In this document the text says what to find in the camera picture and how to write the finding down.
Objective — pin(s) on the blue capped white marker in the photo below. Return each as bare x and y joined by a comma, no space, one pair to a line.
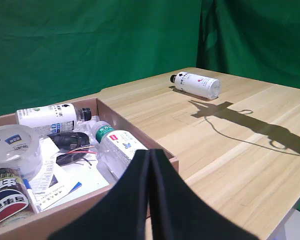
27,185

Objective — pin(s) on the clear green capped water bottle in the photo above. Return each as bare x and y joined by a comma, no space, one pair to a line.
115,145

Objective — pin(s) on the small black fan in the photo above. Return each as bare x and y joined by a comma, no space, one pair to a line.
70,140

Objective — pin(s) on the clear tape roll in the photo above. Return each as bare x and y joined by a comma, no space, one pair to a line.
33,150

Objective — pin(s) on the clear plastic bag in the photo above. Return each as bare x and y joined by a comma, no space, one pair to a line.
86,127

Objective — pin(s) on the white paper receipt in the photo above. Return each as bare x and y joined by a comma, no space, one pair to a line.
46,172

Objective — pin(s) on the white bottle with red logo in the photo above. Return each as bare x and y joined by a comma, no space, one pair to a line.
197,85

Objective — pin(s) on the green cloth backdrop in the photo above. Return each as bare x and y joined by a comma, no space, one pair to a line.
90,50

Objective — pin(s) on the brown cardboard box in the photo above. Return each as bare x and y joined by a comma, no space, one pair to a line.
77,208

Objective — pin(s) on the white paper sheet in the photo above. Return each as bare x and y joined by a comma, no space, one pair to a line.
90,180

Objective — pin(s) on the white and blue booklet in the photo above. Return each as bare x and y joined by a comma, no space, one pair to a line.
61,192

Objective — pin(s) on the white bottle with green logo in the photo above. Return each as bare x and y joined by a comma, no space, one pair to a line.
45,117

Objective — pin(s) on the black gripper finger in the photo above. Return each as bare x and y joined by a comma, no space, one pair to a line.
180,212
125,200

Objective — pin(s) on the Pepsi labelled drink bottle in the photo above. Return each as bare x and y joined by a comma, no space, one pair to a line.
7,200

